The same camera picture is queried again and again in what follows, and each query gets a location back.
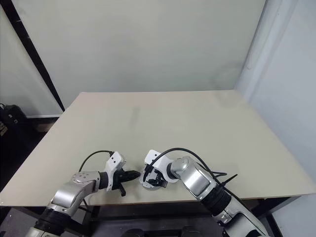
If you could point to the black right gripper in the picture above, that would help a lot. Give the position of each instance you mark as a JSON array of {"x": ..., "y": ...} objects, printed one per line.
[{"x": 163, "y": 180}]

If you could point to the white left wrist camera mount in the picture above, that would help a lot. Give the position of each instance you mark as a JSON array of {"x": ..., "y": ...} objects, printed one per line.
[{"x": 114, "y": 163}]

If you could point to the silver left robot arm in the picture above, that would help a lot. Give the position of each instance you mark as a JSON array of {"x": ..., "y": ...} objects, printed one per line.
[{"x": 66, "y": 195}]

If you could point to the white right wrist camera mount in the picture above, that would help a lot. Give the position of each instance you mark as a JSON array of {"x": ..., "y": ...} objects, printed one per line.
[{"x": 163, "y": 163}]

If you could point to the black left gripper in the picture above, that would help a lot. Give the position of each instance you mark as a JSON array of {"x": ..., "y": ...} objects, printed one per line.
[{"x": 117, "y": 180}]

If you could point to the black bag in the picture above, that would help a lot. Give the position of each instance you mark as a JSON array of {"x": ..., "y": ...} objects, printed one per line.
[{"x": 11, "y": 123}]

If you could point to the black diagonal wall strip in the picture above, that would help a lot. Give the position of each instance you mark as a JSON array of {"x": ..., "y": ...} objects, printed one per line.
[{"x": 29, "y": 49}]

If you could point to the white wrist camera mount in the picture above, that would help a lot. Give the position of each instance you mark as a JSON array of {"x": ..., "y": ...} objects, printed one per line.
[
  {"x": 163, "y": 163},
  {"x": 114, "y": 163}
]

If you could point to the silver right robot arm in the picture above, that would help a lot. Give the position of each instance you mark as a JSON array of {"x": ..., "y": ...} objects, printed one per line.
[{"x": 202, "y": 182}]

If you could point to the silver spoked motor cover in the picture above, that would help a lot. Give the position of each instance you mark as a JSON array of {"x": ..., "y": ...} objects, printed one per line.
[{"x": 142, "y": 183}]

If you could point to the silver motor stator housing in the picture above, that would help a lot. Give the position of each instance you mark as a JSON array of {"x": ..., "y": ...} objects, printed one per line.
[{"x": 153, "y": 188}]

